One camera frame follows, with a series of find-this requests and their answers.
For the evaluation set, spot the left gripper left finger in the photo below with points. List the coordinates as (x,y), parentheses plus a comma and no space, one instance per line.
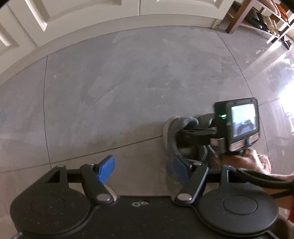
(94,178)

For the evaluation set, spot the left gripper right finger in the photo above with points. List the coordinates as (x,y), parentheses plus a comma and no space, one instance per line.
(192,175)

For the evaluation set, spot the blue sneaker with pink logo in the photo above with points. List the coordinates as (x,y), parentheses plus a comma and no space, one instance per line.
(176,143)

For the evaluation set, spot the person right hand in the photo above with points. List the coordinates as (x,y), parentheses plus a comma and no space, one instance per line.
(249,160)

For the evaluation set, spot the brown wooden shoe rack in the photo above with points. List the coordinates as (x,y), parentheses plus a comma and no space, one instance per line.
(273,18)

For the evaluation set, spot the white panelled door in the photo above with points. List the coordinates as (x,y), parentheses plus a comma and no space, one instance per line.
(31,30)

